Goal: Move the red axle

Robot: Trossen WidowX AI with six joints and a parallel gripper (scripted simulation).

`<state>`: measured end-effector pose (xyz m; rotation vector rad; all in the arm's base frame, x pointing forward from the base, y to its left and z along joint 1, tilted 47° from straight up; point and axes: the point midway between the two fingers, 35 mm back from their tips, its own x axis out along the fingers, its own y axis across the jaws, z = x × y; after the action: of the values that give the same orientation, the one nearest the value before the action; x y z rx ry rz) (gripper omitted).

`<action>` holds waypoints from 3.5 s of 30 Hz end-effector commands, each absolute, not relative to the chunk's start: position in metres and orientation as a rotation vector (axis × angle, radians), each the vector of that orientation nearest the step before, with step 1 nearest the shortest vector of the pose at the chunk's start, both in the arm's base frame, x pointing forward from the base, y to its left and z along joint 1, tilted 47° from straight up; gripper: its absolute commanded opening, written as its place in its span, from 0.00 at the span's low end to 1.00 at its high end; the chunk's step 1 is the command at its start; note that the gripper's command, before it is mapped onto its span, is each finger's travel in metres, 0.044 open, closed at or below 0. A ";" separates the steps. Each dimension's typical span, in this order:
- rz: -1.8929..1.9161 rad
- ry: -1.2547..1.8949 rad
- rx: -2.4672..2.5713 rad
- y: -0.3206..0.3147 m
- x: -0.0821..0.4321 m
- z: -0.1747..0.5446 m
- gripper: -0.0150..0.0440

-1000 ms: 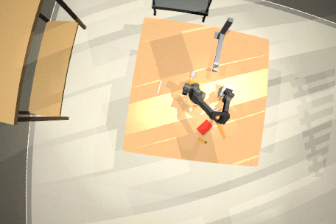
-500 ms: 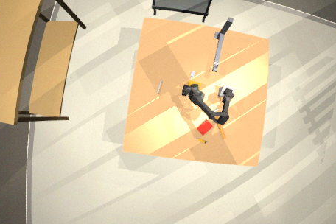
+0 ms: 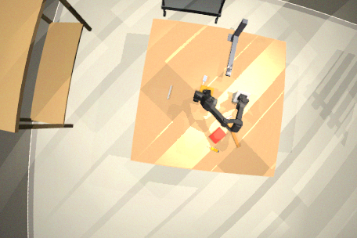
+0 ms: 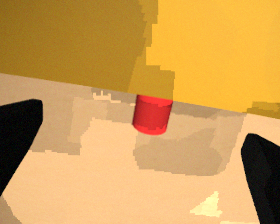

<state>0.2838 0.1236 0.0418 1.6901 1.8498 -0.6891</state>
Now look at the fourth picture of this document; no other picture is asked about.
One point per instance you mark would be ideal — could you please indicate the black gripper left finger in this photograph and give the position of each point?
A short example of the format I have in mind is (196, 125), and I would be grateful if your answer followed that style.
(19, 124)

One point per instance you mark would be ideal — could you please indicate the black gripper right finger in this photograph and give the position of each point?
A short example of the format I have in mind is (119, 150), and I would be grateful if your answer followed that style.
(261, 163)

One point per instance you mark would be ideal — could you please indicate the red cylinder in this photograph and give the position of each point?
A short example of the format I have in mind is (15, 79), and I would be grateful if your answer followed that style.
(151, 115)

